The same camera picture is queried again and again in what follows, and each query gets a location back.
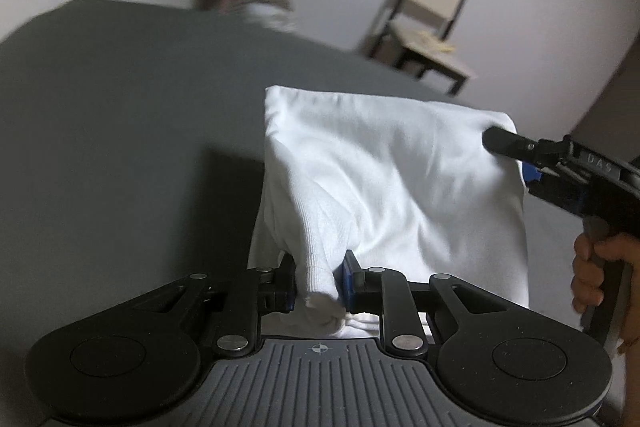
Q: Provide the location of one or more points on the white long-sleeve shirt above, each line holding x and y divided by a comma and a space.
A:
390, 167

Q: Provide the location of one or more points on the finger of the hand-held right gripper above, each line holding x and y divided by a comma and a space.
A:
507, 142
533, 174

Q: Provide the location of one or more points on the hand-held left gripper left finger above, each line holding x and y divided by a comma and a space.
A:
290, 287

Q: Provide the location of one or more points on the brown wardrobe door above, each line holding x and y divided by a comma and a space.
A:
615, 107

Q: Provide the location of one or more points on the white and black chair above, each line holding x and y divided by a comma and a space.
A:
430, 7

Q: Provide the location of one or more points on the person's right hand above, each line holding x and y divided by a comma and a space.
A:
582, 272

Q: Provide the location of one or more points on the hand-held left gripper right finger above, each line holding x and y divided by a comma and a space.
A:
349, 282

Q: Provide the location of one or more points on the yellow item on chair seat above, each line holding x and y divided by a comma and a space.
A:
436, 43

